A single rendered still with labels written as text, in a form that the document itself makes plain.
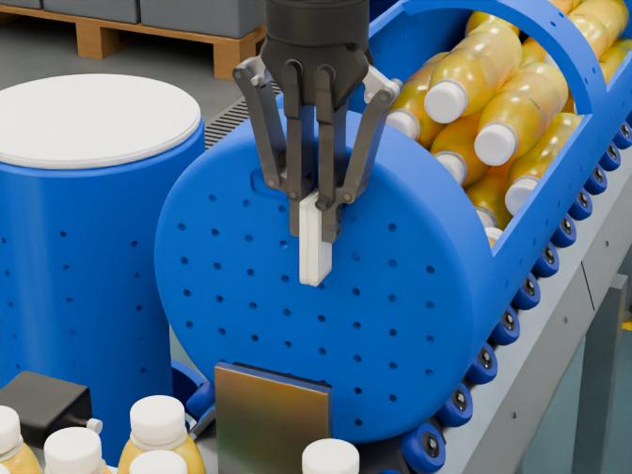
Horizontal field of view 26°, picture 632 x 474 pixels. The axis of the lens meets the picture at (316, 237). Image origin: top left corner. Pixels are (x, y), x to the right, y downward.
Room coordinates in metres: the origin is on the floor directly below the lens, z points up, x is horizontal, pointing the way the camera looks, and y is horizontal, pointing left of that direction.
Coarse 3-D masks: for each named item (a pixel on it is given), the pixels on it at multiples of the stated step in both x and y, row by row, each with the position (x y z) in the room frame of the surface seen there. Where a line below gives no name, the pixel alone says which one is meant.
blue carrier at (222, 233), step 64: (448, 0) 1.35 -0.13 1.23; (512, 0) 1.34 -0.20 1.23; (384, 64) 1.51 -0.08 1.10; (576, 64) 1.30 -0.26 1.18; (384, 128) 1.00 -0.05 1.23; (576, 128) 1.25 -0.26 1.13; (192, 192) 1.01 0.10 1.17; (256, 192) 0.99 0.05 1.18; (384, 192) 0.94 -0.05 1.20; (448, 192) 0.97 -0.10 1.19; (576, 192) 1.24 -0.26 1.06; (192, 256) 1.01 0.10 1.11; (256, 256) 0.98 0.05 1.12; (384, 256) 0.94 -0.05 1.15; (448, 256) 0.92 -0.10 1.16; (512, 256) 1.01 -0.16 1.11; (192, 320) 1.01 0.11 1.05; (256, 320) 0.99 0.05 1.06; (320, 320) 0.96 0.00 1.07; (384, 320) 0.94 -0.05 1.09; (448, 320) 0.92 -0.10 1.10; (384, 384) 0.94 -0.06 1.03; (448, 384) 0.92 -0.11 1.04
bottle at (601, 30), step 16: (592, 0) 1.65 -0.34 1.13; (608, 0) 1.65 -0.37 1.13; (576, 16) 1.59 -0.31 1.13; (592, 16) 1.59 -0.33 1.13; (608, 16) 1.62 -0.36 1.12; (624, 16) 1.65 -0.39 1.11; (592, 32) 1.56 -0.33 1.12; (608, 32) 1.59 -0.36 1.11; (592, 48) 1.55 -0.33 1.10; (608, 48) 1.60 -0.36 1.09
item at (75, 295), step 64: (0, 192) 1.39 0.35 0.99; (64, 192) 1.37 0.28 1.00; (128, 192) 1.38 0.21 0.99; (0, 256) 1.40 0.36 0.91; (64, 256) 1.37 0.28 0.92; (128, 256) 1.38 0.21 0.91; (0, 320) 1.41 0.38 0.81; (64, 320) 1.37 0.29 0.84; (128, 320) 1.38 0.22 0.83; (0, 384) 1.42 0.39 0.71; (128, 384) 1.38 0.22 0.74; (192, 384) 1.58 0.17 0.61
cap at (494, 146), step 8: (488, 128) 1.27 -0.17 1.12; (496, 128) 1.27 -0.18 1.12; (504, 128) 1.27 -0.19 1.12; (480, 136) 1.27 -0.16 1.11; (488, 136) 1.27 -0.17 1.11; (496, 136) 1.26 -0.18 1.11; (504, 136) 1.26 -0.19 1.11; (512, 136) 1.27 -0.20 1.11; (480, 144) 1.27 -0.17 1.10; (488, 144) 1.27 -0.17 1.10; (496, 144) 1.26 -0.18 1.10; (504, 144) 1.26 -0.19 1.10; (512, 144) 1.26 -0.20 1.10; (480, 152) 1.27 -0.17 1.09; (488, 152) 1.27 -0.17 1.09; (496, 152) 1.26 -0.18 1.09; (504, 152) 1.26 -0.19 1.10; (512, 152) 1.26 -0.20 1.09; (488, 160) 1.27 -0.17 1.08; (496, 160) 1.26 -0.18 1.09; (504, 160) 1.26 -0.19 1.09
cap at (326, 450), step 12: (312, 444) 0.78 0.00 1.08; (324, 444) 0.78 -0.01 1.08; (336, 444) 0.78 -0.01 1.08; (348, 444) 0.78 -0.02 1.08; (312, 456) 0.77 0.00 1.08; (324, 456) 0.77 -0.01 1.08; (336, 456) 0.77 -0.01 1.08; (348, 456) 0.77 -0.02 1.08; (312, 468) 0.76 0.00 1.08; (324, 468) 0.75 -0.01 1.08; (336, 468) 0.75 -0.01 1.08; (348, 468) 0.76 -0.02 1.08
